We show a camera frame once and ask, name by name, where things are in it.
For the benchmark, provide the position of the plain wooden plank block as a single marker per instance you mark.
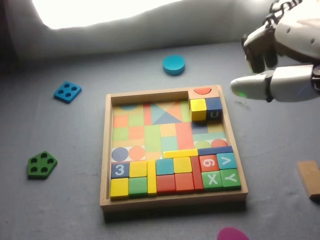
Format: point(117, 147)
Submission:
point(310, 177)

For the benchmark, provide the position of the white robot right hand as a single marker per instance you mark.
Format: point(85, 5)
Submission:
point(295, 42)

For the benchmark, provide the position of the wooden block with red semicircle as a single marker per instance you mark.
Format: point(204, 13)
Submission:
point(215, 93)

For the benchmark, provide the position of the dark blue long bar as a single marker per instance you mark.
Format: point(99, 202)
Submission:
point(215, 150)

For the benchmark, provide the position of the green five-hole pentagon piece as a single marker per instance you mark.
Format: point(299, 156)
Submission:
point(34, 165)

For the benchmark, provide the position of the dark blue letter cube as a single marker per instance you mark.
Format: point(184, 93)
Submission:
point(214, 105)

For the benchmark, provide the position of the blue four-hole square piece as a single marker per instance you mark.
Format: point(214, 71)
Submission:
point(62, 96)

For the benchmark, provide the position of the yellow cube block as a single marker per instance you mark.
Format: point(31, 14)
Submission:
point(198, 110)

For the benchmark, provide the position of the red number 9 block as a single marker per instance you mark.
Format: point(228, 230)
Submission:
point(208, 163)

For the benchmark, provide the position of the magenta round disc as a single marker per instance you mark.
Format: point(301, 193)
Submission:
point(232, 235)

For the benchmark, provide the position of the blue round disc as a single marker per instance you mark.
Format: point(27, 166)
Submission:
point(173, 63)

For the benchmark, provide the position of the wooden puzzle tray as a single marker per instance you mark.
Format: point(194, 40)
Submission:
point(175, 202)

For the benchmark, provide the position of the grey table cloth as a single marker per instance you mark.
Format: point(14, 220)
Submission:
point(62, 130)

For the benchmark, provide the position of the teal letter V block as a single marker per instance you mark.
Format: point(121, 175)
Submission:
point(226, 161)

